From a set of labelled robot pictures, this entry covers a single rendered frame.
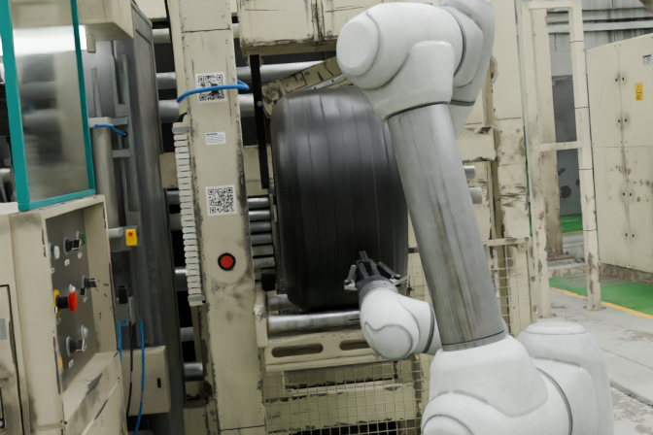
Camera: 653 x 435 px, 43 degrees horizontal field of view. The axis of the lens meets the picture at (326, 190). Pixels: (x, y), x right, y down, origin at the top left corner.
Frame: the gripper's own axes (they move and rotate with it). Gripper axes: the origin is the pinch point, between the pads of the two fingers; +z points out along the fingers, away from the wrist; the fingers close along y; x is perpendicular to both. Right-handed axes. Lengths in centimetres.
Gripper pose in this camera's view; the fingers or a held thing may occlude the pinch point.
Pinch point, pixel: (364, 261)
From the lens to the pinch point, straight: 196.4
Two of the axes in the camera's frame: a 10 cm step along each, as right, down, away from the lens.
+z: -1.0, -2.9, 9.5
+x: 0.7, 9.5, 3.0
